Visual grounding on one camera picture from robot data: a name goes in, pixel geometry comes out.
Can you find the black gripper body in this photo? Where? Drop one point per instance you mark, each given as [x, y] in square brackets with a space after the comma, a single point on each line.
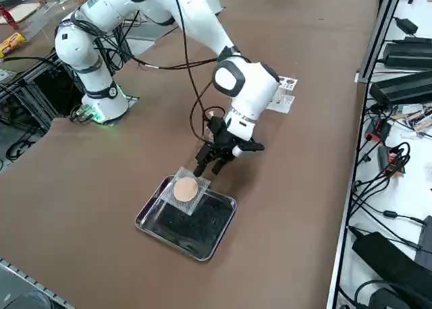
[221, 137]

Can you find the stainless steel tray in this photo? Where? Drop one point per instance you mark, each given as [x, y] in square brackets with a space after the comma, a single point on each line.
[195, 228]

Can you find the white test tube rack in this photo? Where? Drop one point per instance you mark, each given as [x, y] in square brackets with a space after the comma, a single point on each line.
[287, 93]

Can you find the black and orange adapter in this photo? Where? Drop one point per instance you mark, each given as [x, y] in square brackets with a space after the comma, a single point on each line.
[379, 128]
[388, 159]

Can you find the large dark power adapter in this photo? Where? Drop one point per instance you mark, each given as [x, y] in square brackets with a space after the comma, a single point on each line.
[401, 88]

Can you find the black ribbed power adapter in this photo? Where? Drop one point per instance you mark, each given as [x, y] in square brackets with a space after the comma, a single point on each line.
[408, 56]

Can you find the small black power adapter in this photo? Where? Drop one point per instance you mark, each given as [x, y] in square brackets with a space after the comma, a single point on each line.
[406, 25]

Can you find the yellow snack packet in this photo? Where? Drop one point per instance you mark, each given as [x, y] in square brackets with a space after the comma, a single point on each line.
[11, 44]

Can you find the wooden board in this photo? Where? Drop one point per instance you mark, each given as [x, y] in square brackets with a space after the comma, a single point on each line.
[22, 12]

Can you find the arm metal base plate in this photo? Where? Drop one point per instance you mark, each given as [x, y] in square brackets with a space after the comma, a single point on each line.
[133, 101]

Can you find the aluminium camera post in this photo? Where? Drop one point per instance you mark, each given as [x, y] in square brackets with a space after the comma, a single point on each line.
[381, 29]

